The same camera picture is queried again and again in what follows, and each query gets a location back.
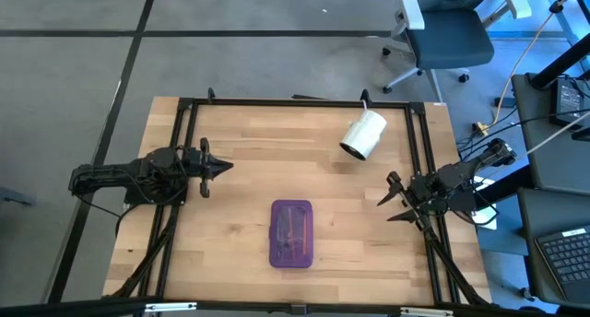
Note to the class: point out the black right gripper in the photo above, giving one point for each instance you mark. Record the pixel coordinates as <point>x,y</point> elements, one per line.
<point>421,195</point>

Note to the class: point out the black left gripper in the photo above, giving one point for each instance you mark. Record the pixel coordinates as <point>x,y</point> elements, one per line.
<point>204,169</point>

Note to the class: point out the purple plastic supply box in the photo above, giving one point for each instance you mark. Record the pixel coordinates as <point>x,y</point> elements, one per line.
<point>286,257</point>

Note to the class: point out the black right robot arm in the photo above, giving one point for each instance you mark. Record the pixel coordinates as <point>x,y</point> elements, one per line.
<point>461,174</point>

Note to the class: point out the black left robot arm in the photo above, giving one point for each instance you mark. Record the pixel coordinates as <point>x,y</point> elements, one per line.
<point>106,176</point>

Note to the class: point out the white cylindrical table fan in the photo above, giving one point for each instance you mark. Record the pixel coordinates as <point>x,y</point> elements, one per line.
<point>366,130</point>

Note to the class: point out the white paper sheet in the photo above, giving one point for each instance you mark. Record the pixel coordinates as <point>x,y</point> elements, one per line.
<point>489,221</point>

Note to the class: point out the yellow plug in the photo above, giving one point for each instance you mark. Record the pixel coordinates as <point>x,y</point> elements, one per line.
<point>480,129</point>

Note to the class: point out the grey desk with laptop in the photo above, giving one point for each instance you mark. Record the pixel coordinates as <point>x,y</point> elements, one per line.
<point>530,243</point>

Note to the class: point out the grey desk top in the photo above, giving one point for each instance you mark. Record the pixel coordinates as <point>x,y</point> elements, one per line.
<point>544,169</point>

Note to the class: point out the blue grey office chair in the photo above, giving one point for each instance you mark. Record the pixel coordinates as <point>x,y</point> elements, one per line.
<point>449,40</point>

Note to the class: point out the black laptop keyboard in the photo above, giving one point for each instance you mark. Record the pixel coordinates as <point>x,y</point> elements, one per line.
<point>569,257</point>

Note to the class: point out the black power adapter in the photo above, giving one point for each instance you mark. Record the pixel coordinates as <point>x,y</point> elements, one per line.
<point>568,102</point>

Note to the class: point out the dark floor object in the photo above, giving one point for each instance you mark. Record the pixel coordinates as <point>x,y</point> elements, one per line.
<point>16,197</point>

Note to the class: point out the black overhead rig bar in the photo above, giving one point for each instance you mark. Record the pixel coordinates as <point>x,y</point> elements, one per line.
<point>69,308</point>

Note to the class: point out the black desk beam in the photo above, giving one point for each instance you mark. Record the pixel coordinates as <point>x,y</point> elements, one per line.
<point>560,64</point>

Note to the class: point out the black aluminium table frame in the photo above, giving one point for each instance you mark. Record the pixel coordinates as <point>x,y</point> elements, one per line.
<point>299,103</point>

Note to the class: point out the silver mounting bracket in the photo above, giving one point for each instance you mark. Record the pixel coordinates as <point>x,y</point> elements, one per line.
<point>426,312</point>
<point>170,307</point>

